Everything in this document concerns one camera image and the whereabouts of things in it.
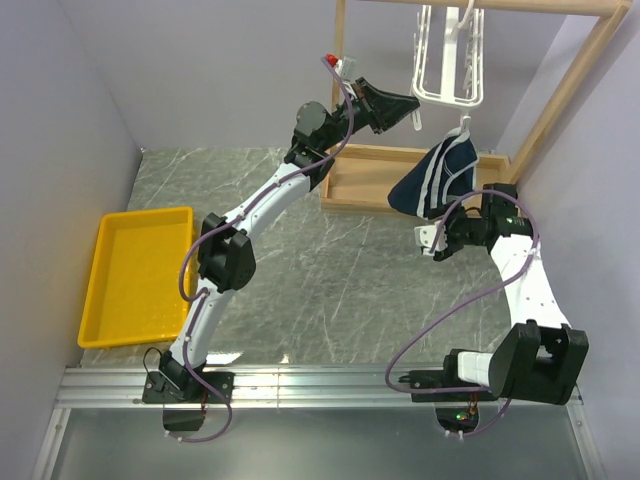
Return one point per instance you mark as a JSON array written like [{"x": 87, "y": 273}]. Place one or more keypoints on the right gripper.
[{"x": 458, "y": 212}]

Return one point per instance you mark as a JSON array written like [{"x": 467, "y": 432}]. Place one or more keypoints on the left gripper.
[{"x": 385, "y": 109}]

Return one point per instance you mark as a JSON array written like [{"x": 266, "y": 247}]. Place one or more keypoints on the white clip hanger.
[{"x": 461, "y": 84}]

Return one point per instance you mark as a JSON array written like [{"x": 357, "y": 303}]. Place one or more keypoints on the navy blue underwear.
[{"x": 446, "y": 173}]

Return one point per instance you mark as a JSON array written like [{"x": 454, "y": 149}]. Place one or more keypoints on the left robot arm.
[{"x": 224, "y": 251}]

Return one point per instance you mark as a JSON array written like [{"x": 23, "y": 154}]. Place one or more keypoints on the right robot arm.
[{"x": 541, "y": 357}]

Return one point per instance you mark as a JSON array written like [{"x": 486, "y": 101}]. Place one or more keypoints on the yellow plastic tray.
[{"x": 132, "y": 296}]

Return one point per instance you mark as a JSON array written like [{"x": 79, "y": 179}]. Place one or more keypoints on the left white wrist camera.
[{"x": 343, "y": 66}]

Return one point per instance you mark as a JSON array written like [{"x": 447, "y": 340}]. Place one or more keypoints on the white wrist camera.
[
  {"x": 343, "y": 66},
  {"x": 430, "y": 238}
]

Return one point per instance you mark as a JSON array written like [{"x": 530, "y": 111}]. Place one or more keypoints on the wooden hanging rack frame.
[{"x": 364, "y": 175}]

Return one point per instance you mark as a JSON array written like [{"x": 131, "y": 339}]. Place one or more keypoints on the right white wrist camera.
[{"x": 430, "y": 238}]

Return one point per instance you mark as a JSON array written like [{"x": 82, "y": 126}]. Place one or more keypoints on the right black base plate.
[{"x": 436, "y": 387}]

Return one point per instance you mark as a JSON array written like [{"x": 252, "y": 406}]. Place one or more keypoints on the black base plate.
[
  {"x": 436, "y": 387},
  {"x": 159, "y": 390}
]

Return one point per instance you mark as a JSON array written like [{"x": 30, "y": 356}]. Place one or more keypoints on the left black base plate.
[{"x": 159, "y": 390}]

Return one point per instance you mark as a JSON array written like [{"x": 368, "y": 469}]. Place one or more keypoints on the aluminium rail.
[{"x": 279, "y": 386}]

